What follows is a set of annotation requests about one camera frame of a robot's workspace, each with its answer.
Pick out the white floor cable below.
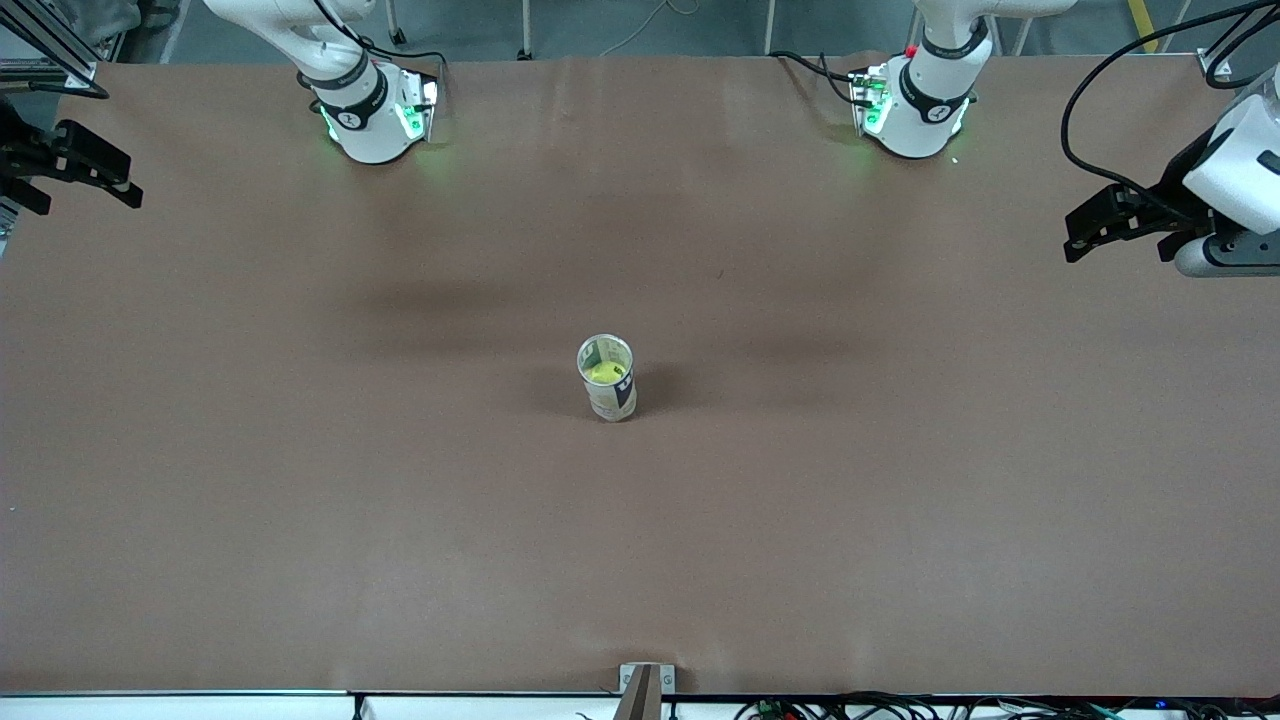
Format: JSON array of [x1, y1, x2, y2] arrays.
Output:
[[600, 0, 703, 57]]

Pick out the table edge clamp bracket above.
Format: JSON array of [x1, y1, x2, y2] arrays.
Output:
[[618, 663, 677, 720]]

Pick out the aluminium frame corner post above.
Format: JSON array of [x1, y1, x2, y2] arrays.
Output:
[[0, 0, 98, 89], [1197, 0, 1280, 78]]

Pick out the tangled black cables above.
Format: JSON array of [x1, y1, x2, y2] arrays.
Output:
[[735, 690, 1280, 720]]

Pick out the black base cable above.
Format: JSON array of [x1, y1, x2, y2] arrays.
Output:
[[768, 50, 861, 107], [310, 0, 449, 79]]

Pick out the white blue tennis ball can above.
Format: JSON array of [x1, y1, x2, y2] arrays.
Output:
[[577, 334, 638, 423]]

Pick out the grey fabric bundle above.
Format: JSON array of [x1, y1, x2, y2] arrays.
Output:
[[70, 0, 143, 43]]

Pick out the metal base connector bracket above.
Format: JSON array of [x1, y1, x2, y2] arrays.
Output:
[[395, 70, 441, 143], [848, 65, 894, 136]]

